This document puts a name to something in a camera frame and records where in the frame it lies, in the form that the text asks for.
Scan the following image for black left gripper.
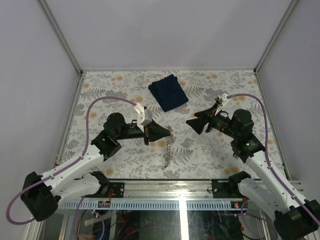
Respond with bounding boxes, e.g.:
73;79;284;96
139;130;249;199
116;118;172;146

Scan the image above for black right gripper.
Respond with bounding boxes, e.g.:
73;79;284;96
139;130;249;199
186;102;239;140

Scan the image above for steel disc with keyrings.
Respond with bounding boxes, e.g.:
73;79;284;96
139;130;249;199
163;125;174;169

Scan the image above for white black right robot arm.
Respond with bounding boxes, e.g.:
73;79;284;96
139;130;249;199
186;104;320;240

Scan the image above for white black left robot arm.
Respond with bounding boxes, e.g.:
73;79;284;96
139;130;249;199
20;112;171;222

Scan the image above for dark blue folded cloth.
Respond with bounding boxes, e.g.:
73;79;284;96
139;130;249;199
148;74;189;112

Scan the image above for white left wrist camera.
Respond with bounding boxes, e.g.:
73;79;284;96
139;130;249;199
133;102;153;133

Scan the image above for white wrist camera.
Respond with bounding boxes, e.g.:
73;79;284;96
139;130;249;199
214;93;229;116
133;102;153;133

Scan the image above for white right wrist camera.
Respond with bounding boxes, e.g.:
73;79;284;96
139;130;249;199
214;93;229;116

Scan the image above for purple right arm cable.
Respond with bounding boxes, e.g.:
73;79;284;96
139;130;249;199
226;93;320;238

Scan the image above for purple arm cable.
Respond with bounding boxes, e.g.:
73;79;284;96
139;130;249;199
226;93;320;238
5;96;138;226

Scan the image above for aluminium mounting rail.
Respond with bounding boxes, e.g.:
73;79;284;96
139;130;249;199
62;178;307;201

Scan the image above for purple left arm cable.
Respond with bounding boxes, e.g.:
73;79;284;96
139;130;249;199
5;96;138;226

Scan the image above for white slotted cable duct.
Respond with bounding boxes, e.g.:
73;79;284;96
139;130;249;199
59;199;233;211

